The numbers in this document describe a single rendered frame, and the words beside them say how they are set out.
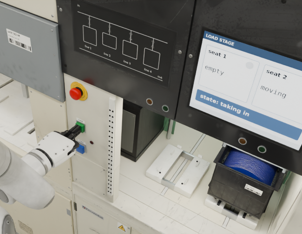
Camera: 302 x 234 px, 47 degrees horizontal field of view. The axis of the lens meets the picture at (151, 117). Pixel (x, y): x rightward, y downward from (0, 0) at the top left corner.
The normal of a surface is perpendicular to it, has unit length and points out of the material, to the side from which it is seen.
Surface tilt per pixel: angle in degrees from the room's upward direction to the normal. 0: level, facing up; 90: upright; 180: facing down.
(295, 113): 90
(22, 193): 69
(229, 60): 90
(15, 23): 90
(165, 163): 0
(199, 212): 0
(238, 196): 90
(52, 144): 2
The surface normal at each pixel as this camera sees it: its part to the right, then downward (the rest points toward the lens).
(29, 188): 0.64, 0.15
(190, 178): 0.09, -0.76
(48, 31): -0.50, 0.52
